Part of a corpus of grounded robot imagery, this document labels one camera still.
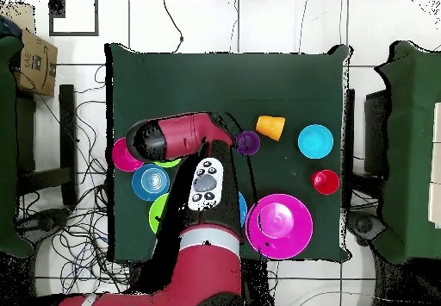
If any green cloth covered table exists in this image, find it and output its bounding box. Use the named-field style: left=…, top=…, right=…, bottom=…
left=0, top=34, right=35, bottom=259
left=375, top=40, right=441, bottom=264

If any dark green table cloth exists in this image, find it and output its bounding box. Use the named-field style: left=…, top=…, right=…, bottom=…
left=104, top=42, right=353, bottom=263

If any white box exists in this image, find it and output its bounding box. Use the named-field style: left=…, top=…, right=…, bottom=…
left=427, top=102, right=441, bottom=229

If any translucent blue bowl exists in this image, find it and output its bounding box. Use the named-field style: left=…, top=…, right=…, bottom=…
left=131, top=163, right=171, bottom=203

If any orange cup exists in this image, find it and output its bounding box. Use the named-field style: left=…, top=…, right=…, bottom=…
left=255, top=115, right=287, bottom=142

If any large blue bowl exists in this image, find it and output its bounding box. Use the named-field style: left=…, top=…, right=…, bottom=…
left=238, top=190, right=248, bottom=229

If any red cup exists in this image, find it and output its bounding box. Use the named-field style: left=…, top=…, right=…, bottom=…
left=310, top=169, right=341, bottom=196

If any purple cup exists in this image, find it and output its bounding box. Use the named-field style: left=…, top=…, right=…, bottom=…
left=234, top=129, right=262, bottom=156

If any black square floor frame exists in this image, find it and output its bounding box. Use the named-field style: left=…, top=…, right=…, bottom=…
left=48, top=0, right=100, bottom=37

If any small green bowl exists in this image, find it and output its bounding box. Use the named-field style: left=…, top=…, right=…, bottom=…
left=152, top=159, right=183, bottom=168

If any black floor cable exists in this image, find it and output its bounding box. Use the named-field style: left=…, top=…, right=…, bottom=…
left=162, top=0, right=184, bottom=54

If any cardboard box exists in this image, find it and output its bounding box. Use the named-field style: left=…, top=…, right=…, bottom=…
left=13, top=28, right=59, bottom=97

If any black bench frame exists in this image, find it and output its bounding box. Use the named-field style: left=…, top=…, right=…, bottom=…
left=15, top=84, right=78, bottom=207

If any small red bowl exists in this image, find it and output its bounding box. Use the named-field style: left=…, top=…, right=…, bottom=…
left=111, top=136, right=145, bottom=173

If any small cyan bowl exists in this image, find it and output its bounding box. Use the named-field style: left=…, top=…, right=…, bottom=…
left=297, top=123, right=335, bottom=159

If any large green bowl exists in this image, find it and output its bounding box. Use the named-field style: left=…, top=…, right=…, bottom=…
left=148, top=192, right=170, bottom=234

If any black box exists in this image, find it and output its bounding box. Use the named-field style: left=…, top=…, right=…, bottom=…
left=363, top=90, right=390, bottom=176

